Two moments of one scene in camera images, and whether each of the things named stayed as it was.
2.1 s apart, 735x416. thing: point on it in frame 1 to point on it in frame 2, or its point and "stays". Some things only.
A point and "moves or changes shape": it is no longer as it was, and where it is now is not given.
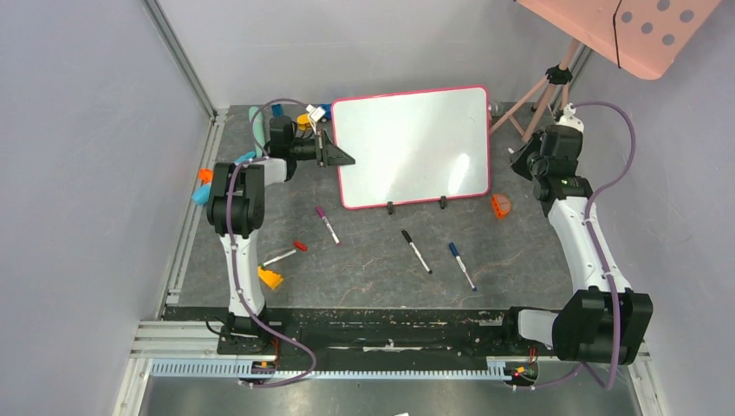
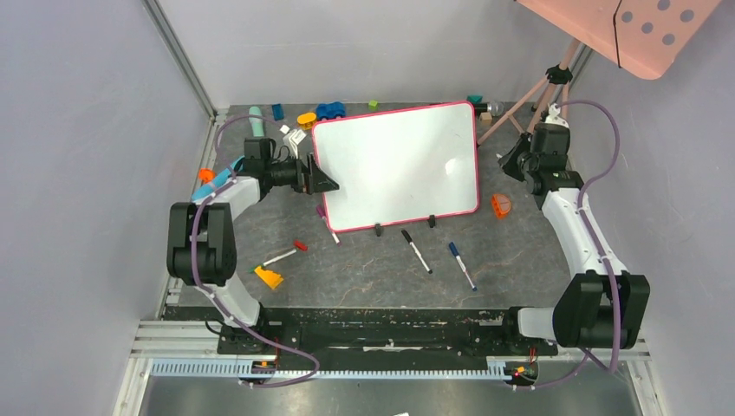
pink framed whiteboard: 413,147 moves or changes shape
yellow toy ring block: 303,121 stays
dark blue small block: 276,110 stays
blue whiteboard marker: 453,249 stays
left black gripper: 326,153 to 317,181
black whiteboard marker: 416,251 stays
